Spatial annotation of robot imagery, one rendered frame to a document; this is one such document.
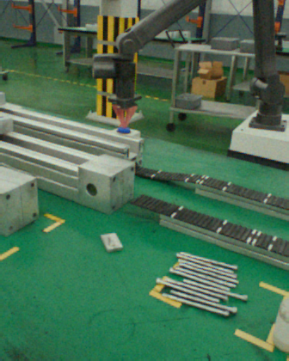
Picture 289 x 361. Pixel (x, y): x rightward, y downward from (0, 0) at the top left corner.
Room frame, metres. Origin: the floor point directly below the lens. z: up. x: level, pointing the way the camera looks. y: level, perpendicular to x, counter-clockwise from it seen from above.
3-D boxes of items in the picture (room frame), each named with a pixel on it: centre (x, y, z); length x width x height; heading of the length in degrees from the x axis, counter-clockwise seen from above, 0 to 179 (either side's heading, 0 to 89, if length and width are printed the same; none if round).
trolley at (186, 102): (4.02, -0.68, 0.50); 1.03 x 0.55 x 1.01; 72
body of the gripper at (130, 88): (1.16, 0.07, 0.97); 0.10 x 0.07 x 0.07; 151
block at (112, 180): (0.81, 0.08, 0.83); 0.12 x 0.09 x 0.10; 151
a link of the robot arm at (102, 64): (1.15, 0.11, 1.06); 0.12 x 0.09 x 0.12; 102
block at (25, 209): (0.70, 0.28, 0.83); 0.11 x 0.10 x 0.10; 153
